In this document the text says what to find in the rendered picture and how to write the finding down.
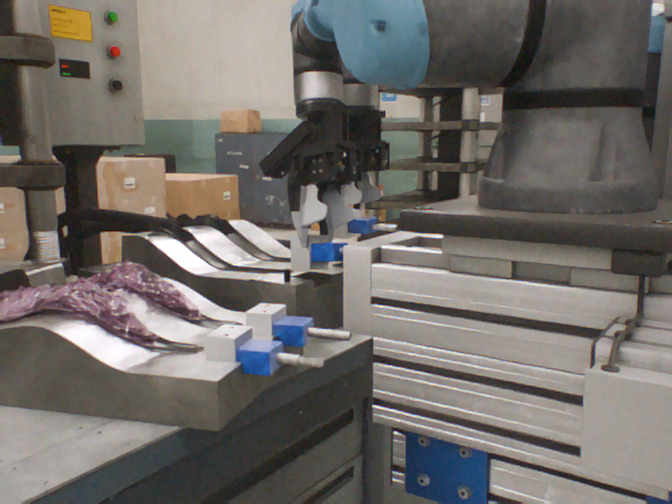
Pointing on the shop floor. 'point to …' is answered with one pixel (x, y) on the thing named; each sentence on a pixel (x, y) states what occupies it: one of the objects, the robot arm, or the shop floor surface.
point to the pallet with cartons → (203, 195)
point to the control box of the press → (84, 98)
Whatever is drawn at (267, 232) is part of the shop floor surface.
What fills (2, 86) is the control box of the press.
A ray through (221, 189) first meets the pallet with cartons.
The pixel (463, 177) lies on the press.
